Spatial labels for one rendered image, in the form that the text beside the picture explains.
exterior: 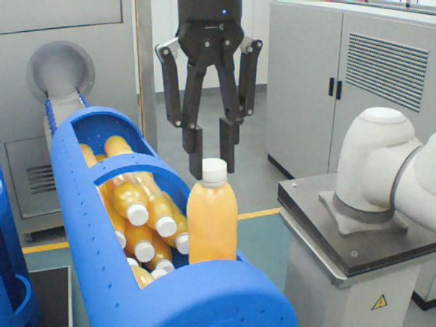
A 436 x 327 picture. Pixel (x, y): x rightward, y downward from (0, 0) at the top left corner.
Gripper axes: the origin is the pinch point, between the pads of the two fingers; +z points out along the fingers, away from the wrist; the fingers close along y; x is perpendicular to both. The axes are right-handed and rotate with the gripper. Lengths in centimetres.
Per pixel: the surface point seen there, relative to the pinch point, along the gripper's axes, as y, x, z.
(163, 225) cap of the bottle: 1.1, -21.8, 24.5
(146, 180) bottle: -0.5, -38.0, 22.3
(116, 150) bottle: 2, -60, 23
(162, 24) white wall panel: -148, -486, 36
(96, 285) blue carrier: 17.3, -3.7, 20.0
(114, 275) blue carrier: 14.6, -1.1, 16.9
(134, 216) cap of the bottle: 6.7, -21.6, 20.8
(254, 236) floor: -98, -151, 139
